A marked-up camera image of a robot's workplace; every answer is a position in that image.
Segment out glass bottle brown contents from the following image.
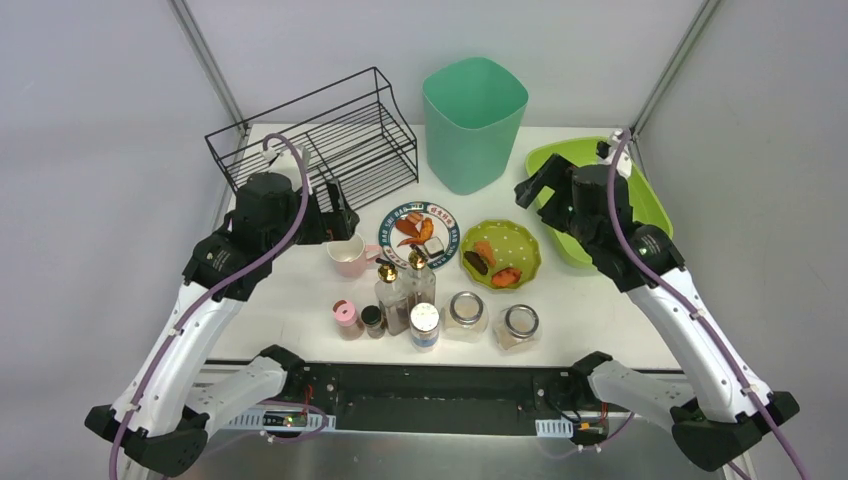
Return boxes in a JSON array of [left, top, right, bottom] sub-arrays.
[[375, 259, 409, 336]]

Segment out glass bottle gold spout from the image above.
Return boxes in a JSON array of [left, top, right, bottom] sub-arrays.
[[406, 245, 436, 311]]

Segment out silver lid blue shaker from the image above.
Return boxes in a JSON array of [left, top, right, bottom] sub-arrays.
[[409, 302, 440, 351]]

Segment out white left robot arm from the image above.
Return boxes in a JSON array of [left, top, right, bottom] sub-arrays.
[[85, 172, 359, 478]]

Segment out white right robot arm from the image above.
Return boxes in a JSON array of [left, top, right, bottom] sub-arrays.
[[514, 154, 800, 471]]

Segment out pink white mug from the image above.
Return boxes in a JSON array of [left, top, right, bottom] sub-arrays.
[[327, 234, 382, 278]]

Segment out green dotted small plate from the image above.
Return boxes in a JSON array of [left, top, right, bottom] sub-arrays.
[[460, 219, 542, 291]]

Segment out brown sausage piece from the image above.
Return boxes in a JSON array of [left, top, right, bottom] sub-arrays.
[[395, 218, 419, 238]]

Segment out lime green plastic tub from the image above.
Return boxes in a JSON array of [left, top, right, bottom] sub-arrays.
[[524, 136, 674, 270]]

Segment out orange fried nugget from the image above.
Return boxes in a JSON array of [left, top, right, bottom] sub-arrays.
[[491, 267, 522, 288]]

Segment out orange chicken wing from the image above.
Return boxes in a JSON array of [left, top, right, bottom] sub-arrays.
[[398, 217, 434, 246]]

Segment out orange fried cutlet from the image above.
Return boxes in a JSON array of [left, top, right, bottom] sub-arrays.
[[473, 240, 497, 267]]

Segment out white sushi roll piece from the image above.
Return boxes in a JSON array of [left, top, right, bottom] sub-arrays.
[[424, 237, 445, 259]]

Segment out black lid spice jar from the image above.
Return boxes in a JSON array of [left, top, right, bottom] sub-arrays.
[[360, 305, 386, 339]]

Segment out dark sea cucumber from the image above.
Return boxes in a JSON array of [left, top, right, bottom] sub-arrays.
[[463, 251, 489, 275]]

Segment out pink lid spice jar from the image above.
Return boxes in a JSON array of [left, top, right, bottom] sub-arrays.
[[332, 300, 365, 340]]

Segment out teal rimmed white plate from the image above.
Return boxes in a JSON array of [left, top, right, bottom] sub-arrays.
[[378, 201, 460, 270]]

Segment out glass jar right chrome rim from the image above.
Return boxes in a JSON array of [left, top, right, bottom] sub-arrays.
[[493, 304, 542, 353]]

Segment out glass jar chrome rim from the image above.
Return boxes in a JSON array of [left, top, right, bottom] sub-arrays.
[[493, 304, 542, 353], [441, 291, 489, 343]]

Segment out teal plastic bin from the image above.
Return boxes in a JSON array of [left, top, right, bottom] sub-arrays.
[[422, 57, 529, 195]]

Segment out glass jar left chrome rim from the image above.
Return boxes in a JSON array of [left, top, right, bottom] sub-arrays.
[[441, 291, 489, 343]]

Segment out black wire rack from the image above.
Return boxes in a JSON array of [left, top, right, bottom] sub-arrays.
[[205, 66, 424, 219]]

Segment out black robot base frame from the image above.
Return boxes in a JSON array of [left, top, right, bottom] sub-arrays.
[[273, 363, 601, 436]]

